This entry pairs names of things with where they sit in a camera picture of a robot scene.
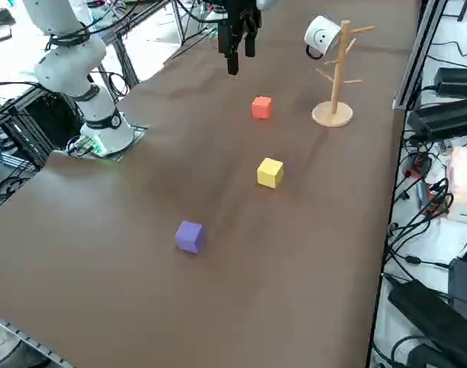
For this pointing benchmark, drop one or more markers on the black control cabinet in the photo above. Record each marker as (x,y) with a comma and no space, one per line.
(45,122)

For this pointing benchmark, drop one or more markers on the red foam cube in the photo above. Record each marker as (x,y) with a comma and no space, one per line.
(261,108)

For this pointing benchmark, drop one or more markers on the purple foam cube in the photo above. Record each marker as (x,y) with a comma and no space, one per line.
(189,235)

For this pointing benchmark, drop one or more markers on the small black power adapter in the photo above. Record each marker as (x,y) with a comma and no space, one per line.
(457,80)

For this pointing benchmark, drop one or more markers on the yellow foam cube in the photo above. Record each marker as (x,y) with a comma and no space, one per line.
(269,174)

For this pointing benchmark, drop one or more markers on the aluminium frame post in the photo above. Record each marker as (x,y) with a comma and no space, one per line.
(417,57)

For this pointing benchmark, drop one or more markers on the black box device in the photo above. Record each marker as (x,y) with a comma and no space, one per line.
(465,280)

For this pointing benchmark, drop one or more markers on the white smiley mug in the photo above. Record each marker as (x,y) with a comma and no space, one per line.
(320,36)

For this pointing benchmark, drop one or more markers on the aluminium frame rail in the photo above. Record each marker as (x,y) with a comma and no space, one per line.
(26,339)

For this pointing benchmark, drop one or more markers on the orange black tool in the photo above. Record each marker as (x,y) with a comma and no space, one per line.
(434,203)

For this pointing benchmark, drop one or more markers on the pink white tissue box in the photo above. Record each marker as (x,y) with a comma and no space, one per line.
(465,180)

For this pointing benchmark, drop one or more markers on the wooden mug tree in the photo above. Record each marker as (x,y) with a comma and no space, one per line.
(333,115)

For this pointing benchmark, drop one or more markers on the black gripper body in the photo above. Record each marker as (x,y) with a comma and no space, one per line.
(241,9)

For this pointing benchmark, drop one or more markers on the orange power plug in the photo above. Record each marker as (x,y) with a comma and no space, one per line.
(414,166)

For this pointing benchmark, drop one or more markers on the long black power brick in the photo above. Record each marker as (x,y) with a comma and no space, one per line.
(421,310)

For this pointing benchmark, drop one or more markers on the large black power adapter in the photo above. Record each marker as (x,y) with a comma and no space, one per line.
(444,119)

